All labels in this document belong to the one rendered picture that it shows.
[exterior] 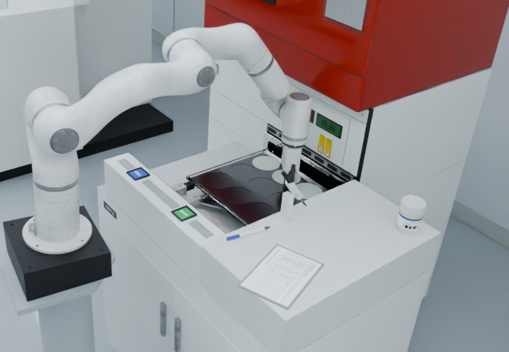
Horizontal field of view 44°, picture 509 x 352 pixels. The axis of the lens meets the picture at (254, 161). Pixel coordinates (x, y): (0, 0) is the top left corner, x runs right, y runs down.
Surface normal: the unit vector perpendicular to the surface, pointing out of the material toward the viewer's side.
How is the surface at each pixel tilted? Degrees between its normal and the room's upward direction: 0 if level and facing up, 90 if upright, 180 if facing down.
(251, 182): 0
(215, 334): 90
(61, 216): 92
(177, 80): 97
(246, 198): 0
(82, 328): 90
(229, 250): 0
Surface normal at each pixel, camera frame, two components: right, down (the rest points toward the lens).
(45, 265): 0.14, -0.84
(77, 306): 0.67, 0.43
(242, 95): -0.77, 0.27
